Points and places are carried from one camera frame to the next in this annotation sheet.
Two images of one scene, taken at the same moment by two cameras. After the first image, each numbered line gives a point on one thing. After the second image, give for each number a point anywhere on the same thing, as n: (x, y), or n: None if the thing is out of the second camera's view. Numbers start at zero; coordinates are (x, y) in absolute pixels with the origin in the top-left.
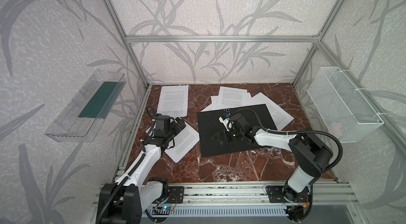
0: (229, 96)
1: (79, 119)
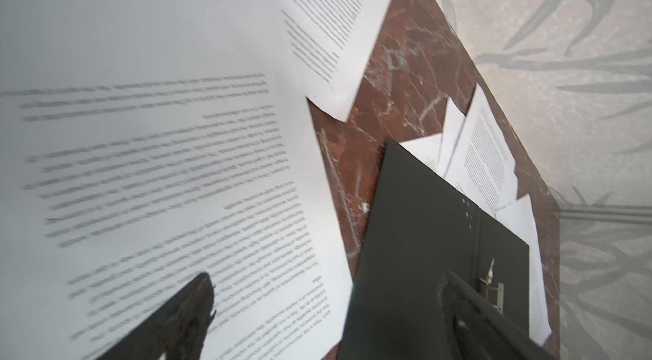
0: (481, 169)
1: None
